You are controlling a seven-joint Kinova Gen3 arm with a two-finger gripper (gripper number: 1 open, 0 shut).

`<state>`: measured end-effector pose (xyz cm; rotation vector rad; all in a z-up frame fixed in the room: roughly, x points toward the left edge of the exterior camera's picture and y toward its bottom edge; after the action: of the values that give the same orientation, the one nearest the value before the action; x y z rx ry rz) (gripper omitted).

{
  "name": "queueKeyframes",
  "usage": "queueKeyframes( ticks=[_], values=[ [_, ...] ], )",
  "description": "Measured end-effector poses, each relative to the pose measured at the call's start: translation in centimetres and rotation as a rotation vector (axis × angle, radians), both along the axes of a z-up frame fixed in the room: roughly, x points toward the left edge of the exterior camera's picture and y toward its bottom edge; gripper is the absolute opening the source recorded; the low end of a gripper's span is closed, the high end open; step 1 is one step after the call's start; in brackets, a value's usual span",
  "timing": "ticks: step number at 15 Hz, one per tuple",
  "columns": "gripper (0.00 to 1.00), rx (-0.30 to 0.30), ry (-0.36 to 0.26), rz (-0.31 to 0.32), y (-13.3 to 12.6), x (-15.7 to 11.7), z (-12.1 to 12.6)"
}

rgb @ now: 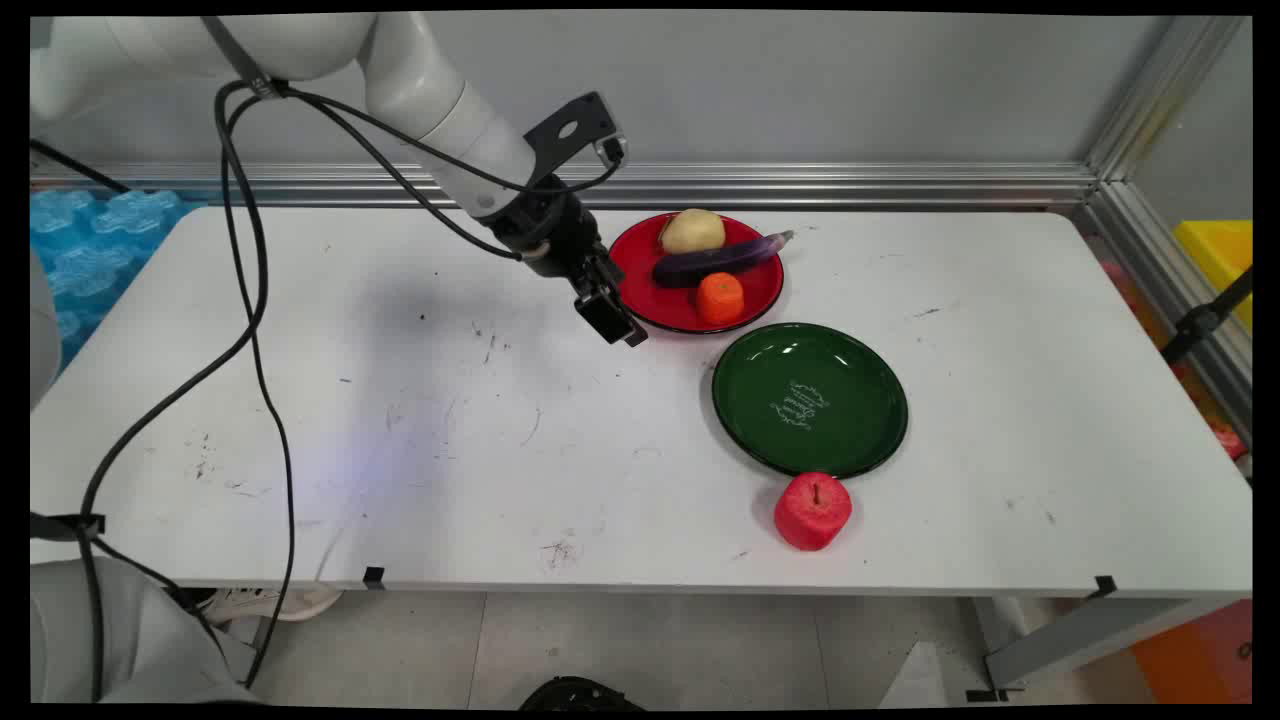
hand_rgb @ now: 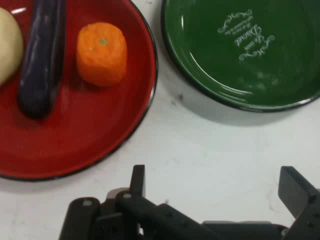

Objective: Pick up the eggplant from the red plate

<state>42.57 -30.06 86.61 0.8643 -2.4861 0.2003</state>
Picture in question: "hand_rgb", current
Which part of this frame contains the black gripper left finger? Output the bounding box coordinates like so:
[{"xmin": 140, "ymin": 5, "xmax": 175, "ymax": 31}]
[{"xmin": 59, "ymin": 164, "xmax": 221, "ymax": 240}]

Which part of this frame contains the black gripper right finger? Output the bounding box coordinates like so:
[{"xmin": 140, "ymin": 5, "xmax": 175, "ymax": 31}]
[{"xmin": 278, "ymin": 165, "xmax": 320, "ymax": 240}]

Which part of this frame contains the purple toy eggplant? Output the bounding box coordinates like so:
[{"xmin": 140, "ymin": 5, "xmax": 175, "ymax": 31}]
[{"xmin": 17, "ymin": 0, "xmax": 67, "ymax": 119}]

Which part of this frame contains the red plate with black rim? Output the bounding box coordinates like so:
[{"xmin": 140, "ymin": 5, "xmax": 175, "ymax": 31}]
[{"xmin": 0, "ymin": 0, "xmax": 159, "ymax": 181}]

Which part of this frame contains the green plate with white script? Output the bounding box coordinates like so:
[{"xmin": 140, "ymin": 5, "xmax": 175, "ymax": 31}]
[{"xmin": 160, "ymin": 0, "xmax": 320, "ymax": 113}]

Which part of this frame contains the orange toy tangerine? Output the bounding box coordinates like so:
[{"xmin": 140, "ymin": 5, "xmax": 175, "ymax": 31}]
[{"xmin": 76, "ymin": 21, "xmax": 128, "ymax": 88}]

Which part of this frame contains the cream toy bun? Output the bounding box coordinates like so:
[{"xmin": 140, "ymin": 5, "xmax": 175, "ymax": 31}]
[{"xmin": 0, "ymin": 7, "xmax": 24, "ymax": 87}]

